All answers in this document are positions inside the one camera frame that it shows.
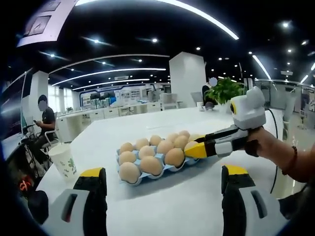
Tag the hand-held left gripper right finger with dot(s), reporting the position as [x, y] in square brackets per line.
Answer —
[246, 211]

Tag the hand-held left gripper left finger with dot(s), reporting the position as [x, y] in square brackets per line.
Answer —
[81, 211]

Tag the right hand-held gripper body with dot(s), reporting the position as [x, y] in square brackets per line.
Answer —
[251, 113]

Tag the blue egg tray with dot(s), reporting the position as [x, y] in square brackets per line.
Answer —
[161, 173]

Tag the group of beige eggs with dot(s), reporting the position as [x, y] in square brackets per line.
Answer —
[150, 165]

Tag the person's right hand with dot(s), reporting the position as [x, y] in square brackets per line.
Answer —
[261, 140]

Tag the grey round object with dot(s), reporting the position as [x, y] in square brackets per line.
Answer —
[210, 106]

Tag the small white device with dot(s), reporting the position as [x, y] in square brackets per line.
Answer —
[200, 107]

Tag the potted green plant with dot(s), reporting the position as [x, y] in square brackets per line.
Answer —
[225, 91]

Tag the black pouch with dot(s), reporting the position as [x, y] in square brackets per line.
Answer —
[38, 205]

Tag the person's dark patterned clothing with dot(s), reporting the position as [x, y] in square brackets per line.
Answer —
[295, 204]

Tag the white paper cup green print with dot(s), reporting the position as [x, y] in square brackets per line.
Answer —
[61, 157]

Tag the white mesh chair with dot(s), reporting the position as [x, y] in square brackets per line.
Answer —
[169, 99]

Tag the orange tool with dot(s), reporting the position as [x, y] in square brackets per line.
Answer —
[23, 185]

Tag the white table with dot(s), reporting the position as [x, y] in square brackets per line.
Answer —
[172, 204]

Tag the white office chair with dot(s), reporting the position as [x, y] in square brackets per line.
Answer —
[50, 136]

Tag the long white counter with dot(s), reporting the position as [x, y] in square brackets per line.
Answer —
[98, 114]

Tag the small potted plant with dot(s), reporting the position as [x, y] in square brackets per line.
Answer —
[69, 109]

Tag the large dark monitor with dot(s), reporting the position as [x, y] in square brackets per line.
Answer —
[12, 115]

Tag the large hanging screen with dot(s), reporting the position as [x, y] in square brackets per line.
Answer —
[49, 24]

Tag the blue wall display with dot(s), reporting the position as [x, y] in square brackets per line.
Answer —
[110, 94]

